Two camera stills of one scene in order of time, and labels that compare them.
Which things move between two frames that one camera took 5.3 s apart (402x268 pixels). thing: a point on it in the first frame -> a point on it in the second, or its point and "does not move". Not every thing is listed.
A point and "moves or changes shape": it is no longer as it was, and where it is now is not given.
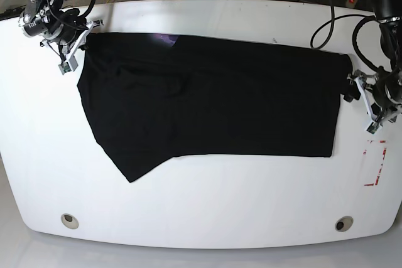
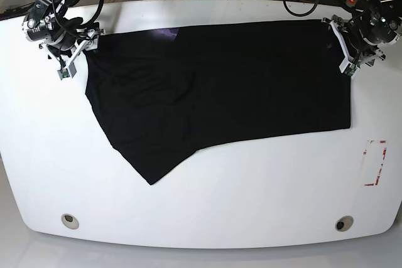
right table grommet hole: [344, 223] does not move
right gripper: [387, 89] -> [372, 29]
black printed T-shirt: [155, 96] moves or changes shape
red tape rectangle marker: [381, 164] does not move
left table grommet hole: [69, 221] does not move
